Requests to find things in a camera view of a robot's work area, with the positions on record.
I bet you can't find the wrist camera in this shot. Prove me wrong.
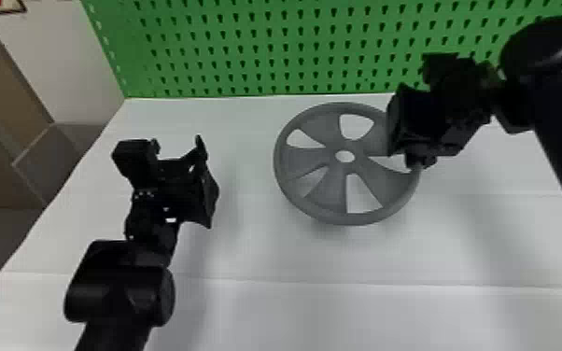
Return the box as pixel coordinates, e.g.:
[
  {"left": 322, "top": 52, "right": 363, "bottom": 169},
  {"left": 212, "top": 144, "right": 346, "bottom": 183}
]
[
  {"left": 386, "top": 82, "right": 457, "bottom": 157},
  {"left": 110, "top": 138, "right": 162, "bottom": 190}
]

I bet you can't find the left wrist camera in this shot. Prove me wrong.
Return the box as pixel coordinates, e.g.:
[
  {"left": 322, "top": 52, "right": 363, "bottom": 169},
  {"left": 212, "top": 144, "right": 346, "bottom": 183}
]
[{"left": 110, "top": 138, "right": 162, "bottom": 190}]

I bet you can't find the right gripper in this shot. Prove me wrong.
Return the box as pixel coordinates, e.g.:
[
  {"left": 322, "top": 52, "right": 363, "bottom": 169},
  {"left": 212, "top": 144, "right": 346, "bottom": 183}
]
[{"left": 404, "top": 83, "right": 496, "bottom": 172}]

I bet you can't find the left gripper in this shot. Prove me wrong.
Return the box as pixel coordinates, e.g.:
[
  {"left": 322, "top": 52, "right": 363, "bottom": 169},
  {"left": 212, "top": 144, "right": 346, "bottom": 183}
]
[{"left": 155, "top": 133, "right": 221, "bottom": 230}]

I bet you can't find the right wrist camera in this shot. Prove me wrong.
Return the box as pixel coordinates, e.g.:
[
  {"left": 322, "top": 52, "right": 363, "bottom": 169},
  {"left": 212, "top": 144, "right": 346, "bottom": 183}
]
[{"left": 386, "top": 82, "right": 457, "bottom": 157}]

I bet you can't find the grey wheel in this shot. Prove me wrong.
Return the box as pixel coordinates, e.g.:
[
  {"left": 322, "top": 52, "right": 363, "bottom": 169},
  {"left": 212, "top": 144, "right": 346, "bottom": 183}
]
[{"left": 272, "top": 101, "right": 422, "bottom": 227}]

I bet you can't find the framed sign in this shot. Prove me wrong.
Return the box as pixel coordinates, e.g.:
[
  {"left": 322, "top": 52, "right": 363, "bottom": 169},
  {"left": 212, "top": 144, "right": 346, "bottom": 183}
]
[{"left": 0, "top": 0, "right": 28, "bottom": 15}]

